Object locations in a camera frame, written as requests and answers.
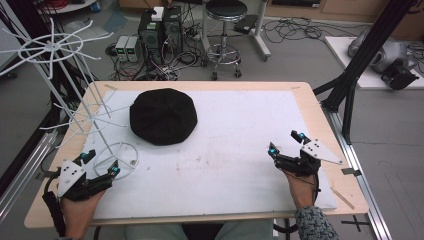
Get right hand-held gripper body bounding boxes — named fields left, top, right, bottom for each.
left=274, top=138, right=344, bottom=178

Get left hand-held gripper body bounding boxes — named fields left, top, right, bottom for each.
left=57, top=159, right=115, bottom=202

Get person's left hand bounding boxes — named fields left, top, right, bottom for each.
left=61, top=190, right=106, bottom=240

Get person's right hand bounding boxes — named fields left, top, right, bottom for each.
left=285, top=171, right=318, bottom=211

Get white table mat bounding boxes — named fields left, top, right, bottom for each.
left=82, top=89, right=338, bottom=221

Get black hat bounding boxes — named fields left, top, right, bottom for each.
left=129, top=87, right=199, bottom=147

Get white floor board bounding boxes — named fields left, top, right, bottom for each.
left=324, top=35, right=424, bottom=91

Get person's legs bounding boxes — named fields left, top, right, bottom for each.
left=123, top=218, right=275, bottom=240

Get white table leg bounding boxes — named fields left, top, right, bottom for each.
left=251, top=0, right=272, bottom=63

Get black device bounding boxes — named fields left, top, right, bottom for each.
left=380, top=58, right=420, bottom=91

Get grey power supply unit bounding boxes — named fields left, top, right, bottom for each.
left=114, top=35, right=130, bottom=63
left=125, top=35, right=142, bottom=63

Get grey rounded device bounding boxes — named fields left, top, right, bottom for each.
left=347, top=30, right=418, bottom=75

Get black flat box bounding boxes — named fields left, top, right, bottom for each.
left=232, top=14, right=260, bottom=35

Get black computer tower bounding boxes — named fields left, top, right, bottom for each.
left=137, top=9, right=165, bottom=65
left=162, top=5, right=184, bottom=55

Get black round stool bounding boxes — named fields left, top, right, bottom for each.
left=203, top=0, right=249, bottom=81

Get white box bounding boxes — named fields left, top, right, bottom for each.
left=150, top=6, right=165, bottom=22

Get black gripper strap cable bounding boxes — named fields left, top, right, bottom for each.
left=41, top=165, right=68, bottom=238

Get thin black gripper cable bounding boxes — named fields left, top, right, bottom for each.
left=311, top=172, right=322, bottom=205

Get aluminium rail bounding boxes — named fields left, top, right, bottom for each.
left=0, top=129, right=59, bottom=223
left=320, top=105, right=394, bottom=240

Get black floor cables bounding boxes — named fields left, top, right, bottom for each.
left=261, top=17, right=374, bottom=45

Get black metal frame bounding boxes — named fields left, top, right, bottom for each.
left=312, top=0, right=420, bottom=145

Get white wire hat rack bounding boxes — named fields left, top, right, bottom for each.
left=0, top=17, right=140, bottom=181

